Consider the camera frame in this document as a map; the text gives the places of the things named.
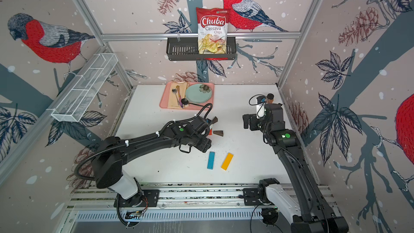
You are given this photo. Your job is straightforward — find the teal long block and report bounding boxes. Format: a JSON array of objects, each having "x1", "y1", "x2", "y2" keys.
[{"x1": 207, "y1": 152, "x2": 215, "y2": 170}]

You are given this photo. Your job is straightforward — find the yellow long block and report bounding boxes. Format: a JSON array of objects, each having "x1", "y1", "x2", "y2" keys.
[{"x1": 221, "y1": 153, "x2": 234, "y2": 171}]

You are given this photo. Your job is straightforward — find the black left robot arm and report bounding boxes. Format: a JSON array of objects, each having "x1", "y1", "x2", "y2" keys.
[{"x1": 74, "y1": 103, "x2": 213, "y2": 208}]

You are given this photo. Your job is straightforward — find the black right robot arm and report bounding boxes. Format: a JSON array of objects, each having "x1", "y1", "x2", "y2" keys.
[{"x1": 243, "y1": 104, "x2": 349, "y2": 233}]

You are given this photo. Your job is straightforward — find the brown spice bottle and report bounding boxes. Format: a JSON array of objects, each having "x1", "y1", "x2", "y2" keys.
[{"x1": 266, "y1": 93, "x2": 274, "y2": 104}]

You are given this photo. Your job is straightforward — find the black spoon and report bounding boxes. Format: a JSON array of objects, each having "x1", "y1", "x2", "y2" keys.
[{"x1": 182, "y1": 98, "x2": 211, "y2": 110}]

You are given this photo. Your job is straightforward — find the pink tray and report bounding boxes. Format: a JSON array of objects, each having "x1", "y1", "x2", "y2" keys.
[{"x1": 159, "y1": 82, "x2": 215, "y2": 110}]

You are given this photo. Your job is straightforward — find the beige napkin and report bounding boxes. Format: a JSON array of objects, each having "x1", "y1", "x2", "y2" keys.
[{"x1": 167, "y1": 82, "x2": 188, "y2": 109}]

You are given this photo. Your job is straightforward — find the mint green flower plate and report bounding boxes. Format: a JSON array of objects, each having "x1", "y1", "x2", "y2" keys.
[{"x1": 185, "y1": 84, "x2": 213, "y2": 104}]

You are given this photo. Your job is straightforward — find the silver spoon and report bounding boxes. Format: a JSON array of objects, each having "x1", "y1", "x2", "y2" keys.
[{"x1": 171, "y1": 88, "x2": 183, "y2": 109}]

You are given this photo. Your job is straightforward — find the gold purple knife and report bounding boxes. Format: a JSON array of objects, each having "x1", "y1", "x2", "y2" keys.
[{"x1": 175, "y1": 85, "x2": 184, "y2": 109}]

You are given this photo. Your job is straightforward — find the Chuba cassava chips bag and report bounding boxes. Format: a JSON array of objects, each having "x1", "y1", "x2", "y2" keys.
[{"x1": 196, "y1": 8, "x2": 230, "y2": 54}]

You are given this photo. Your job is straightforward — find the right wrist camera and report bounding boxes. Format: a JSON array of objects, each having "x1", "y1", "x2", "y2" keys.
[{"x1": 256, "y1": 95, "x2": 266, "y2": 119}]

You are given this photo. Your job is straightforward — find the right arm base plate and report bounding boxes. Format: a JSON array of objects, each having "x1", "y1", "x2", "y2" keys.
[{"x1": 243, "y1": 188, "x2": 274, "y2": 206}]

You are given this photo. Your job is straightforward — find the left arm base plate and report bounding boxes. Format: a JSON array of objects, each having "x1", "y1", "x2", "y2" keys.
[{"x1": 114, "y1": 189, "x2": 160, "y2": 208}]

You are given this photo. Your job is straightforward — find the black wall basket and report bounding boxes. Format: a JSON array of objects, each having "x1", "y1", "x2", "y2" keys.
[{"x1": 166, "y1": 37, "x2": 237, "y2": 61}]

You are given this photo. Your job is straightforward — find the white wire wall basket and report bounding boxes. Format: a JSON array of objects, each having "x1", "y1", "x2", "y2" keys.
[{"x1": 51, "y1": 53, "x2": 118, "y2": 122}]

